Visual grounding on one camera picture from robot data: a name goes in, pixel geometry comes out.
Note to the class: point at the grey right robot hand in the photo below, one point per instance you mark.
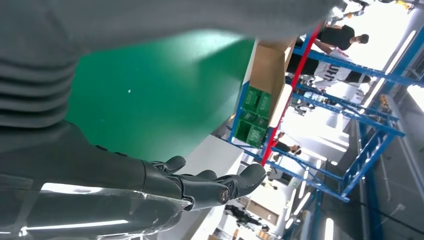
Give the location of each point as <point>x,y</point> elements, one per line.
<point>82,172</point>

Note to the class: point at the white desk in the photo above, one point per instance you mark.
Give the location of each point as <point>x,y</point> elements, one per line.
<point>212,155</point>

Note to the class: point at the black floor machine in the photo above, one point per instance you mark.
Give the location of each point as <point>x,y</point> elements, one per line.
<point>245,217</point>

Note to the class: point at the green plastic crate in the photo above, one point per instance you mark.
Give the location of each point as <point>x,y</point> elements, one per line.
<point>258,101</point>
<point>250,132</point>

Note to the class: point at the person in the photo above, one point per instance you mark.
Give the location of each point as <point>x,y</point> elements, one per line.
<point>338,35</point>
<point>286,147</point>

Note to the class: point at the cardboard box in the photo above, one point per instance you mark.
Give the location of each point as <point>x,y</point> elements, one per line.
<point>268,66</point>

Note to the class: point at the red pole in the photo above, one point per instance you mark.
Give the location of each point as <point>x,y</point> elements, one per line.
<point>291,89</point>

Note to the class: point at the blue shelf rack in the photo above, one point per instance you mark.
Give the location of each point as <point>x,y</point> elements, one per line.
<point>364,155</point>

